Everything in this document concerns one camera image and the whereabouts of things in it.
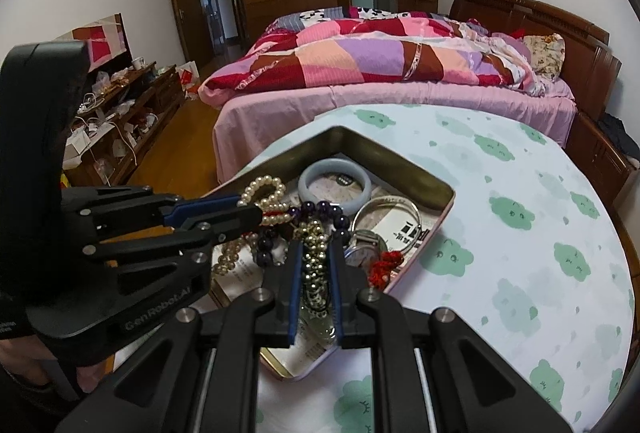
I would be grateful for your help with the dark clothes on nightstand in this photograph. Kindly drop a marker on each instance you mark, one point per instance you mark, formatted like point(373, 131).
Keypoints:
point(613, 128)

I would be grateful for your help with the pink metal tin box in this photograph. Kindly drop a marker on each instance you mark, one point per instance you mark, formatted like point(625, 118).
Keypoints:
point(385, 168)

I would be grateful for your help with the person's left hand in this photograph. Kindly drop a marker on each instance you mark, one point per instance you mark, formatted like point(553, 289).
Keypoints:
point(23, 359)

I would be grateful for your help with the red and white paper bag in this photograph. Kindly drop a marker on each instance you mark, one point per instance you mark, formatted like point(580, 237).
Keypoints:
point(190, 80)

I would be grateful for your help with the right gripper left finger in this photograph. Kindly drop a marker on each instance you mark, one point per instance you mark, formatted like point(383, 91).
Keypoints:
point(199, 372)

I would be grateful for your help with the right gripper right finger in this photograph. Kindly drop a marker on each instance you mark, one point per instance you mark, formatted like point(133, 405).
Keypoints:
point(431, 372)

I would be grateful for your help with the pale jade bangle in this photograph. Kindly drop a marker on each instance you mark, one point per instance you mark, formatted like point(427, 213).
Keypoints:
point(338, 181)

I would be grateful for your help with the floral pillow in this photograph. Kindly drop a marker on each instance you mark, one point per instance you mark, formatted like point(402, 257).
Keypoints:
point(547, 54)

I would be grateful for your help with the wooden tv cabinet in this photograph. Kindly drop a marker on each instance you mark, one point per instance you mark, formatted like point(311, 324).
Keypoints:
point(111, 135)

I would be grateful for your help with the flat television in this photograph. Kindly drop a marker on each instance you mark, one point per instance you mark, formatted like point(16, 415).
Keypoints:
point(106, 40)

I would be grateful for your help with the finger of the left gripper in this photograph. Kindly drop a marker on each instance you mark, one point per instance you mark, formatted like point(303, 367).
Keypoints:
point(167, 248)
point(125, 209)

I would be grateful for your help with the pink bed sheet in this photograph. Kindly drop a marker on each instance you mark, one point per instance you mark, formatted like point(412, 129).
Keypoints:
point(251, 124)

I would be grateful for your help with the wooden nightstand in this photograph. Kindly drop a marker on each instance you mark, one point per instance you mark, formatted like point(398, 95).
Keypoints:
point(608, 170)

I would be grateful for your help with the silver wrist watch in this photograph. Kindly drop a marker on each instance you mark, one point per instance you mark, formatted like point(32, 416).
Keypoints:
point(364, 248)

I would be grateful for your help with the patchwork quilt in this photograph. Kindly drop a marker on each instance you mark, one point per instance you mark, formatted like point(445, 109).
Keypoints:
point(355, 45)

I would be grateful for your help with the silver bangle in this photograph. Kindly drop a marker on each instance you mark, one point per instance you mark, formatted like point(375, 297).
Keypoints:
point(397, 220)

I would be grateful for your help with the green cloud tablecloth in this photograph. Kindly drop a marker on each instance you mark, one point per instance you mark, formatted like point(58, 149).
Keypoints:
point(527, 256)

